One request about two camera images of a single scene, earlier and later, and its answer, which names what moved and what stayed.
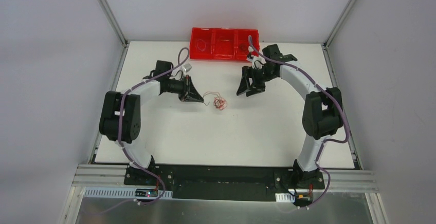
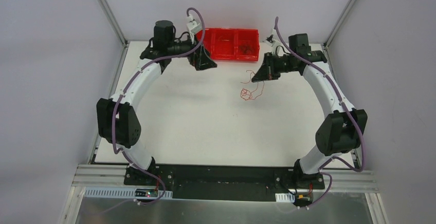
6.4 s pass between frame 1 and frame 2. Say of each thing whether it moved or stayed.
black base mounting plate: stayed
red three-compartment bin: stayed
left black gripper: moved
